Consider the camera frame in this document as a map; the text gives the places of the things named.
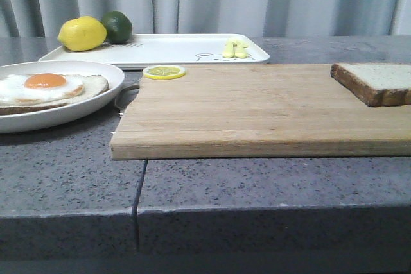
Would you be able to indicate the white bread slice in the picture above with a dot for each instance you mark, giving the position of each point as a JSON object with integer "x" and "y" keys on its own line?
{"x": 375, "y": 84}

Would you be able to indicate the green lime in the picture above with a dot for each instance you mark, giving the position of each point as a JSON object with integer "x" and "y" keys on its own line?
{"x": 118, "y": 26}

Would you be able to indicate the wooden cutting board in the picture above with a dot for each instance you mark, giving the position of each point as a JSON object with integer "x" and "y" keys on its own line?
{"x": 295, "y": 110}

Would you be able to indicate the metal cutting board handle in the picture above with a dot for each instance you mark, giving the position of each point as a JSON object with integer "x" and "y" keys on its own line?
{"x": 117, "y": 100}

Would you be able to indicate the white rectangular tray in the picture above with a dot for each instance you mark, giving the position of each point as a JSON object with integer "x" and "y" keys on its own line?
{"x": 144, "y": 50}

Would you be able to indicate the fried egg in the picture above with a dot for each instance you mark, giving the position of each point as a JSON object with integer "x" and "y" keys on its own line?
{"x": 39, "y": 88}

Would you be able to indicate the white round plate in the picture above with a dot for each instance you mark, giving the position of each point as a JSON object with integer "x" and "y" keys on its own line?
{"x": 55, "y": 116}

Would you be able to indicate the lemon slice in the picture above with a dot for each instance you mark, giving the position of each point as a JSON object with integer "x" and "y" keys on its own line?
{"x": 164, "y": 72}

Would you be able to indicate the yellow lemon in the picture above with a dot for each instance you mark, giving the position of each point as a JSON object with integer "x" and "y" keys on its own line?
{"x": 82, "y": 34}

